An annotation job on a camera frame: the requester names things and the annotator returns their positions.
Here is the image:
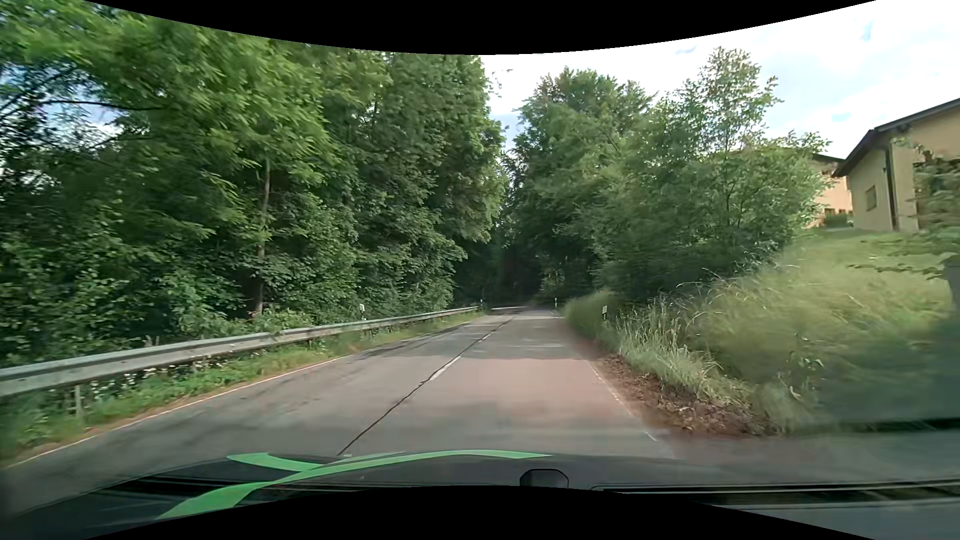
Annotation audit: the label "road markings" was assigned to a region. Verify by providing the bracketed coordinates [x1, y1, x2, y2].
[6, 313, 660, 469]

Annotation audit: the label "grey asphalt road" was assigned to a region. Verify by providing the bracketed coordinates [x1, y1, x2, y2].
[0, 306, 960, 517]

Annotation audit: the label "group of green trees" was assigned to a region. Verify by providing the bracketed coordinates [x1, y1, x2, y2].
[480, 46, 832, 305]

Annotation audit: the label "car's own bonnet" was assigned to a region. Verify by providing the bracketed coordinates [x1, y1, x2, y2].
[0, 448, 960, 540]

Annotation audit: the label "wood of green trees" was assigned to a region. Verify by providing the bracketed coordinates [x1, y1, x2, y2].
[0, 0, 511, 369]

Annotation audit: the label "tall grass bank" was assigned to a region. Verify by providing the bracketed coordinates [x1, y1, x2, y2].
[561, 228, 960, 438]

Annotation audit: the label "pale orange building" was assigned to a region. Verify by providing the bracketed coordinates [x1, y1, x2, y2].
[807, 153, 855, 229]

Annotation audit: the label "beige house with dark roof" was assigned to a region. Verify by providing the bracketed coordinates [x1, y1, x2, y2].
[832, 97, 960, 234]

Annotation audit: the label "grey metal guard rail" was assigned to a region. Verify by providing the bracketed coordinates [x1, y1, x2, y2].
[0, 305, 481, 416]

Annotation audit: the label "grass verge under guard rail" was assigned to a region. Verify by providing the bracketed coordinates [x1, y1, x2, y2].
[0, 309, 487, 462]

